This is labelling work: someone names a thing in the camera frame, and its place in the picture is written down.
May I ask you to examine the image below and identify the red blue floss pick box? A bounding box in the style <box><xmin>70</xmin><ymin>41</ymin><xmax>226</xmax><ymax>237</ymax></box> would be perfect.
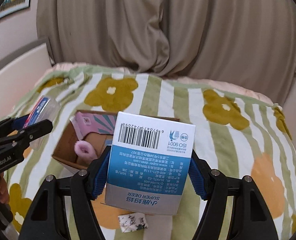
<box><xmin>22</xmin><ymin>95</ymin><xmax>62</xmax><ymax>151</ymax></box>

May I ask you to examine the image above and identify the pink fluffy scrunchie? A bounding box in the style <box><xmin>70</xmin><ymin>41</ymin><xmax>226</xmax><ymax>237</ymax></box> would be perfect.
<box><xmin>74</xmin><ymin>140</ymin><xmax>98</xmax><ymax>166</ymax></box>

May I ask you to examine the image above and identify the white floral small box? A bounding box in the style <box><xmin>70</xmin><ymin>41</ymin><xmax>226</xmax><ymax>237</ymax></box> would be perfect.
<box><xmin>118</xmin><ymin>213</ymin><xmax>148</xmax><ymax>233</ymax></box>

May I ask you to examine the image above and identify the blue white barcode box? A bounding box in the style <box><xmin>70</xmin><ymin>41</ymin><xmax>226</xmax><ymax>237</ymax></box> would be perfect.
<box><xmin>105</xmin><ymin>112</ymin><xmax>196</xmax><ymax>215</ymax></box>

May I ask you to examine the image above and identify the white headboard cushion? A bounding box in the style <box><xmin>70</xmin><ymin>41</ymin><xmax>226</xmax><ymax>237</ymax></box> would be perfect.
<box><xmin>0</xmin><ymin>44</ymin><xmax>51</xmax><ymax>118</ymax></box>

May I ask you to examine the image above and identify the pink teal cardboard box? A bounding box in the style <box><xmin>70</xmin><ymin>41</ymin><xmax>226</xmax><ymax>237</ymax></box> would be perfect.
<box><xmin>51</xmin><ymin>109</ymin><xmax>180</xmax><ymax>175</ymax></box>

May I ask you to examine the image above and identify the floral striped fleece blanket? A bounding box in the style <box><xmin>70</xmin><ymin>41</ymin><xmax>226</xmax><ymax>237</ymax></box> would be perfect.
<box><xmin>6</xmin><ymin>65</ymin><xmax>296</xmax><ymax>239</ymax></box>

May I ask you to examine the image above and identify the grey bed headboard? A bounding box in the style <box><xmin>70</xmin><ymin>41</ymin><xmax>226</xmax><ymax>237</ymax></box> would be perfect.
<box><xmin>0</xmin><ymin>37</ymin><xmax>54</xmax><ymax>70</ymax></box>

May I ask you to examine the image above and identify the beige curtain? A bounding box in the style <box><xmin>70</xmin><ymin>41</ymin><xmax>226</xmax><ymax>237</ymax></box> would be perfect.
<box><xmin>36</xmin><ymin>0</ymin><xmax>296</xmax><ymax>104</ymax></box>

